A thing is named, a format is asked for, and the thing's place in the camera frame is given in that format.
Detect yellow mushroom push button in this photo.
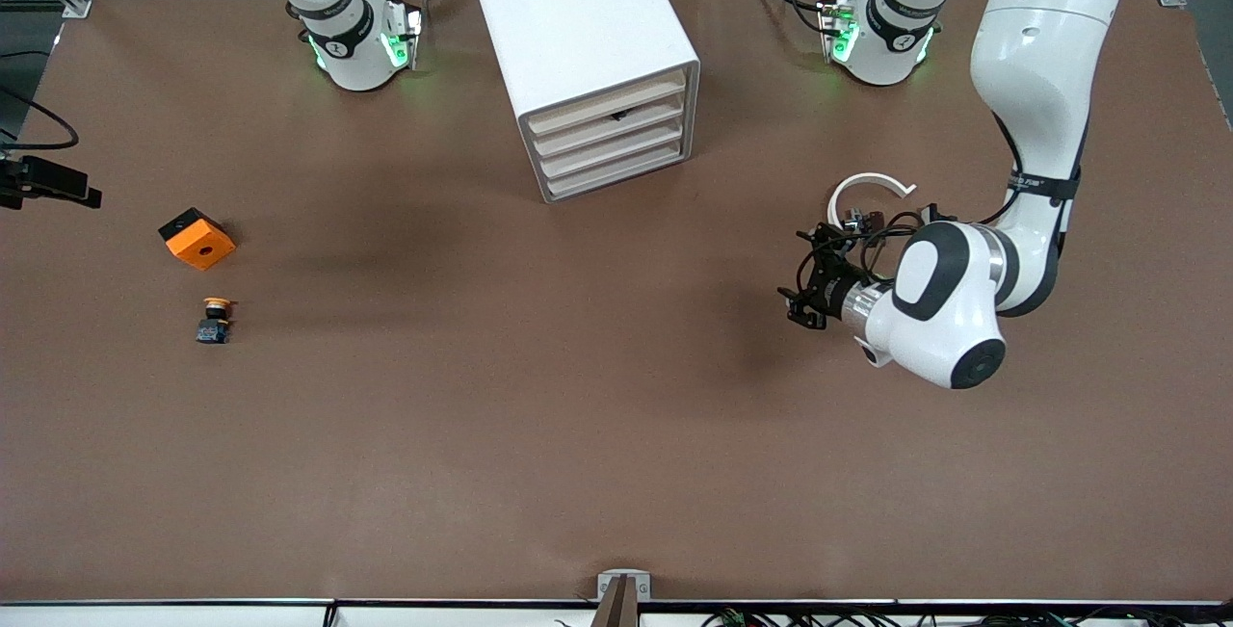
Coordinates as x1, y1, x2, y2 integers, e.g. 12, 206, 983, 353
196, 296, 237, 346

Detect white table edge rail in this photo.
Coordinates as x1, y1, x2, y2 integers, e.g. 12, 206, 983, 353
0, 598, 1233, 627

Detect orange and black box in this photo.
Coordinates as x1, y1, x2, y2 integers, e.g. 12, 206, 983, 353
158, 207, 237, 272

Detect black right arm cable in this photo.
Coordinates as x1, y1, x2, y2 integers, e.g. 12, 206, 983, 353
0, 86, 80, 152

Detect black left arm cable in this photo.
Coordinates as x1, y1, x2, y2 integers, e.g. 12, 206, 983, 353
848, 117, 1080, 272

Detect white half-ring pipe clamp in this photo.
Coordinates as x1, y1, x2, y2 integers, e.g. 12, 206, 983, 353
826, 171, 917, 228

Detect grey metal mount bracket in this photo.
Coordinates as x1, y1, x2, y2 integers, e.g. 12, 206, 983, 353
596, 569, 652, 603

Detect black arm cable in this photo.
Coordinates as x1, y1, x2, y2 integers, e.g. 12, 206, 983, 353
0, 86, 80, 152
848, 117, 1080, 272

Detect brown table cover sheet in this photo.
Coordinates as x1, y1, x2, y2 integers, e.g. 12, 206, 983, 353
0, 0, 1233, 604

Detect dark camera pole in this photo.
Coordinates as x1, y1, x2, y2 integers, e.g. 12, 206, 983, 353
597, 577, 641, 627

